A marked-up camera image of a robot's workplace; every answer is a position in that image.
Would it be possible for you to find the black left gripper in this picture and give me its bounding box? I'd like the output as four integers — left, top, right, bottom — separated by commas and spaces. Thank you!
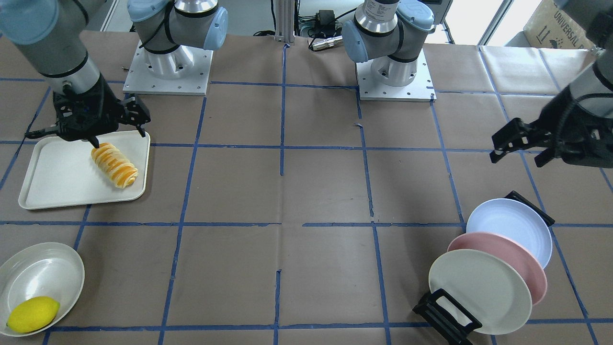
489, 87, 613, 169

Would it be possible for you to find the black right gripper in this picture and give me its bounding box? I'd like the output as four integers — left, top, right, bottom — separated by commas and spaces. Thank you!
52, 76, 151, 149

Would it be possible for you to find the striped orange bread roll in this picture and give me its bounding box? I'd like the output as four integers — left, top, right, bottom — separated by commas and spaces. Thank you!
91, 142, 138, 188

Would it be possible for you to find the blue plate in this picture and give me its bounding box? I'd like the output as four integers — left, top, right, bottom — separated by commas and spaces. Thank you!
466, 198, 553, 268

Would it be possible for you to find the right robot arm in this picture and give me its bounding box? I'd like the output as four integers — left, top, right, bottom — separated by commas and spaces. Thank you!
1, 0, 228, 148

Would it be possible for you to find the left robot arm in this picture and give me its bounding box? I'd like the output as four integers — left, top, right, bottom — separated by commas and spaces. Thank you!
341, 0, 613, 168

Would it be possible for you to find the pink plate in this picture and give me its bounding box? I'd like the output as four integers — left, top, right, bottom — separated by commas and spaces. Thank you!
447, 231, 548, 305

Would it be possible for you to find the cream plate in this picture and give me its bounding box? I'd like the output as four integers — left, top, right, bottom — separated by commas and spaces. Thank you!
429, 249, 533, 335

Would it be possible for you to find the white round plate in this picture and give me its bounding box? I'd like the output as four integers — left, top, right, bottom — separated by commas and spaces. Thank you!
0, 242, 85, 338

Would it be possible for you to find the white rectangular tray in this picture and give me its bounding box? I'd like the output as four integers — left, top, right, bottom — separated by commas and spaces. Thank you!
18, 130, 151, 210

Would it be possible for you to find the cardboard box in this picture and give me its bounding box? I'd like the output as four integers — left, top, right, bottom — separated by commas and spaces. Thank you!
523, 0, 595, 50

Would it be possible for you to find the black dish rack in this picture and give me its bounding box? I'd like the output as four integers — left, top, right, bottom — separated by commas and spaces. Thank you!
413, 191, 555, 345

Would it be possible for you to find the yellow lemon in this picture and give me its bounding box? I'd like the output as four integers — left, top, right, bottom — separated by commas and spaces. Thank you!
6, 296, 60, 334

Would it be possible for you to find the black power adapter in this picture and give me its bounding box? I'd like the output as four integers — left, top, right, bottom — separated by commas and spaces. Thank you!
315, 10, 336, 29

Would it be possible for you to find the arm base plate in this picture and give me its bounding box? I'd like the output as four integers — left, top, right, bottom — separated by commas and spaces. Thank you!
123, 46, 213, 96
355, 49, 436, 102

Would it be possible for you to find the aluminium frame post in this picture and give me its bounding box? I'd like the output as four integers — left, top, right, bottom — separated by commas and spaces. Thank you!
273, 0, 297, 46

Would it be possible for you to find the silver cable connector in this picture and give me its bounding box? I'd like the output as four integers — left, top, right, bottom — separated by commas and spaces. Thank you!
308, 35, 343, 52

